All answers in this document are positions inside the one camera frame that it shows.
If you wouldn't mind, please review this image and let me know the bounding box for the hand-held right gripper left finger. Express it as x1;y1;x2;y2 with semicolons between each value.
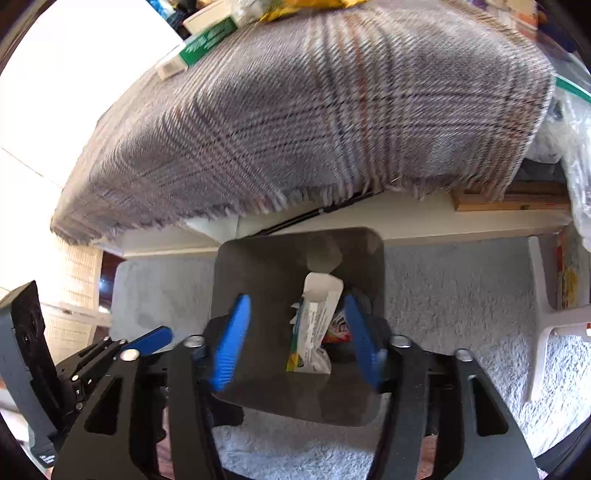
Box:
51;293;252;480

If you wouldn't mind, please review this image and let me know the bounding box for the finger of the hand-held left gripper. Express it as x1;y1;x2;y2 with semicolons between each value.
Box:
76;325;174;371

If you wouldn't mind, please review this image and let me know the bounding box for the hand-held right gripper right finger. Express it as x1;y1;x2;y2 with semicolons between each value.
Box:
344;294;541;480

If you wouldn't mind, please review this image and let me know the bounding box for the colourful wrapper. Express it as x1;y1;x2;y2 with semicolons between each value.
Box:
323;318;356;347

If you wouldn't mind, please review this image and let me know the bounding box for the white printed carton box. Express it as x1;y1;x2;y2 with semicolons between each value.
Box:
285;272;345;374

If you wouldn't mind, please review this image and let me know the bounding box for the dark grey square trash bin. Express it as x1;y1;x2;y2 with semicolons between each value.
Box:
209;227;386;428

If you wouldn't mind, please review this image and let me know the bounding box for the woven wicker screen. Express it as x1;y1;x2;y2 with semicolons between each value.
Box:
39;235;100;352

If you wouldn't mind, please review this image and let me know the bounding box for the grey shaggy rug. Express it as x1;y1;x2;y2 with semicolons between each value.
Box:
111;235;573;480

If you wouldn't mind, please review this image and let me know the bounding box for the white plastic stool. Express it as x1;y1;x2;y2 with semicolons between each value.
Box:
526;235;591;402

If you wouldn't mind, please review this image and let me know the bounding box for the wooden board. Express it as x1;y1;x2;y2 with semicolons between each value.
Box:
451;182;573;212

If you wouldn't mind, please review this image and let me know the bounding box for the yellow printed bag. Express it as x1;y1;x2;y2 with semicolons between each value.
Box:
556;231;591;310

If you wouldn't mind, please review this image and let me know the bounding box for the grey plaid tablecloth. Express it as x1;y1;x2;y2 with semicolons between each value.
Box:
50;0;557;245

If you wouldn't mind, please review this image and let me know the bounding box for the clear plastic bag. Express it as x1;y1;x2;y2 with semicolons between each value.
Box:
526;76;591;250

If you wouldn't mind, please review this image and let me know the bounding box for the green and white box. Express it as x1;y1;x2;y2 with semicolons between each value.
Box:
154;16;238;80

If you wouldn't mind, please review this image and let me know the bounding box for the cream box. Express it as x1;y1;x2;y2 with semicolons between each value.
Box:
182;0;241;35

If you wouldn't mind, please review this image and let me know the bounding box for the yellow packet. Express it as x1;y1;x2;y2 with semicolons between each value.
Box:
259;0;370;24

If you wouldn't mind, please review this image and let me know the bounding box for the white table frame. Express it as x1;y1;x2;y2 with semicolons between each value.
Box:
90;185;575;259

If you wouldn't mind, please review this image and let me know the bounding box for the black cable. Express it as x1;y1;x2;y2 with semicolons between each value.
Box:
259;191;375;236

